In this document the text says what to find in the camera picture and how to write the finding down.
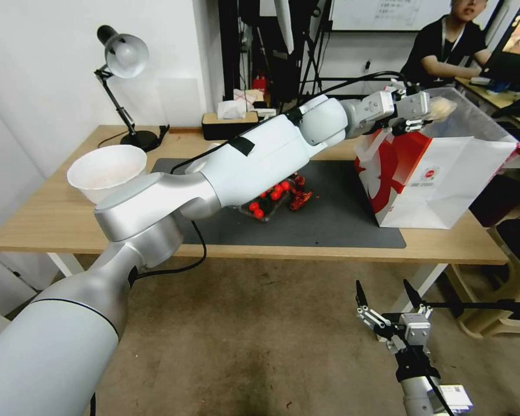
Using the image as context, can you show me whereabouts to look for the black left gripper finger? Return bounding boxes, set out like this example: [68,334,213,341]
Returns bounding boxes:
[382,80,419,94]
[391,117,427,136]

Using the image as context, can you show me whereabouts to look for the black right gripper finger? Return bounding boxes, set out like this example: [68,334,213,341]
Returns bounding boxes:
[403,278,434,324]
[355,280,393,344]

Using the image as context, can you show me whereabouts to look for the red and white delivery bag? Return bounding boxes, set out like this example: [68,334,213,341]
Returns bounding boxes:
[353,86,520,230]

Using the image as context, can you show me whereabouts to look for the clear disposable takeout box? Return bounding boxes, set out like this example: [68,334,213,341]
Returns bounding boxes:
[235,172,296,224]

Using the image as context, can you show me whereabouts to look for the brown cardboard box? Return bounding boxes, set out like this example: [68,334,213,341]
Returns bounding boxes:
[233,89,266,109]

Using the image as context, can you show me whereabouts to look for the black tissue box wooden lid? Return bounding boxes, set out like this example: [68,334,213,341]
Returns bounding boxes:
[200,100,261,141]

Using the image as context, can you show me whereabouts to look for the beige rounded lump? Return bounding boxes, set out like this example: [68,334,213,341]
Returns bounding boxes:
[429,96,456,122]

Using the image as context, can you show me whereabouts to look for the person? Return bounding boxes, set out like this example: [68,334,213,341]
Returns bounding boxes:
[400,0,496,89]

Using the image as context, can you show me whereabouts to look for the white whiteboard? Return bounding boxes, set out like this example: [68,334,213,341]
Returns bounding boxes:
[329,0,444,32]

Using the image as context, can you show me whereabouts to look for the black metal stand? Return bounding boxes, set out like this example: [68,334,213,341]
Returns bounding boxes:
[428,299,520,341]

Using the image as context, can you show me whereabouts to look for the beige plastic stool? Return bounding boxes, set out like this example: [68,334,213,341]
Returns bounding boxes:
[450,224,520,340]

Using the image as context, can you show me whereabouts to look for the dark grey desk mat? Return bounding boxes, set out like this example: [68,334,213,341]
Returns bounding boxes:
[153,157,408,250]

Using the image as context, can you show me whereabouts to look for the wooden side desk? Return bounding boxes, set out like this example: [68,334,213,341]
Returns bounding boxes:
[454,76,520,153]

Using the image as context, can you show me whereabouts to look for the black laptop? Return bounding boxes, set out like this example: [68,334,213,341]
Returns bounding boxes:
[478,51,520,84]

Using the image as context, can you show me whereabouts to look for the black office chair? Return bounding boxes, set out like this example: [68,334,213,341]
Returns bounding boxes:
[469,174,520,278]

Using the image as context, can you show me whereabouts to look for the red braised food pieces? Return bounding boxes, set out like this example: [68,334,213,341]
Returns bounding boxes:
[287,174,318,212]

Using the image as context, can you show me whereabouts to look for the black equipment rack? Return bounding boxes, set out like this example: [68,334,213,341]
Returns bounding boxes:
[218,0,333,112]

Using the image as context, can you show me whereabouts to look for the black desk lamp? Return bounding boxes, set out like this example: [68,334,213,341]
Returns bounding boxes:
[94,24,162,153]

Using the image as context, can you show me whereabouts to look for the white paper bowl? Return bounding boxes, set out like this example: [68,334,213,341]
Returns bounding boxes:
[66,145,148,205]

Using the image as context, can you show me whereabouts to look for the wooden table white legs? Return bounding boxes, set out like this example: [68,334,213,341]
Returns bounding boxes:
[0,124,510,305]

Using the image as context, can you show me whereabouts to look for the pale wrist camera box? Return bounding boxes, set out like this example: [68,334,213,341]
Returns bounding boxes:
[398,91,430,118]
[399,313,432,346]

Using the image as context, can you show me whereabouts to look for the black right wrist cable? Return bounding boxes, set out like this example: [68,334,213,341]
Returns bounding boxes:
[409,344,456,416]

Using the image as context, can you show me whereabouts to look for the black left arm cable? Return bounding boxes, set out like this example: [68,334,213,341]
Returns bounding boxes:
[131,69,421,279]

